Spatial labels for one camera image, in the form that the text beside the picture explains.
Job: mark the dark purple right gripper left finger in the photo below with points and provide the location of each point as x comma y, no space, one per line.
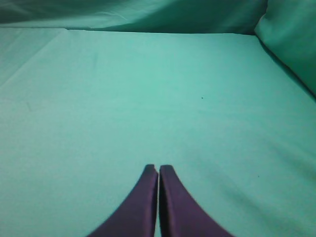
136,216

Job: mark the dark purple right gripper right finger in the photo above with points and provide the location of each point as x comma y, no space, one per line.
179,214

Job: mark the green table cloth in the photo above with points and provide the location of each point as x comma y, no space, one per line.
82,113

